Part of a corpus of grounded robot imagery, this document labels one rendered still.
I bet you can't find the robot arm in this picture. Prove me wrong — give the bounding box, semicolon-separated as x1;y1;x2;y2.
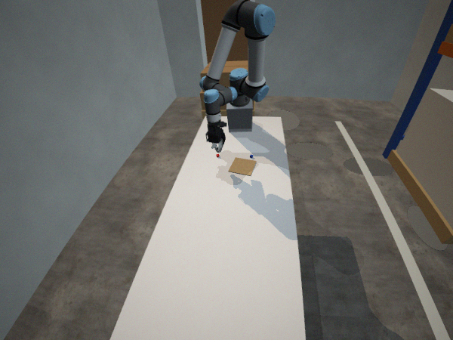
199;0;276;123

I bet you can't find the tan square mat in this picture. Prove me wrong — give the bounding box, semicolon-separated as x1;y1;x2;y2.
228;157;256;176

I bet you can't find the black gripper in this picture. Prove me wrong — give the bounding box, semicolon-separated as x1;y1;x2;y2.
206;120;226;152

